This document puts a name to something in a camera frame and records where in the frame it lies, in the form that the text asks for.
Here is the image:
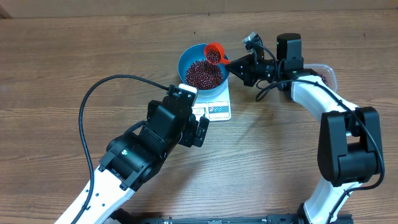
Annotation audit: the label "white kitchen scale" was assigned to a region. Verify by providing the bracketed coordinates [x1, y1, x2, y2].
[192, 79, 231, 122]

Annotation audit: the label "clear plastic container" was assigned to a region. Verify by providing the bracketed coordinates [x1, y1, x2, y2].
[303, 63, 338, 92]

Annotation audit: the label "orange scoop with blue handle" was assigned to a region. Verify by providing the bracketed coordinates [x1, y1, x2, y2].
[204, 42, 231, 65]

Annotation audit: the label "red beans in bowl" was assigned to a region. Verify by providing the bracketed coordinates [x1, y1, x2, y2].
[185, 60, 224, 90]

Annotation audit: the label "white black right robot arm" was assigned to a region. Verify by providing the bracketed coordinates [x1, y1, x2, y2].
[226, 32, 385, 223]

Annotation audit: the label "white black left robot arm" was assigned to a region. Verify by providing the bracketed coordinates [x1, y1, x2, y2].
[57, 92, 209, 223]

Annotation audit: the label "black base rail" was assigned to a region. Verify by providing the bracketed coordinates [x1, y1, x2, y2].
[108, 205, 354, 224]

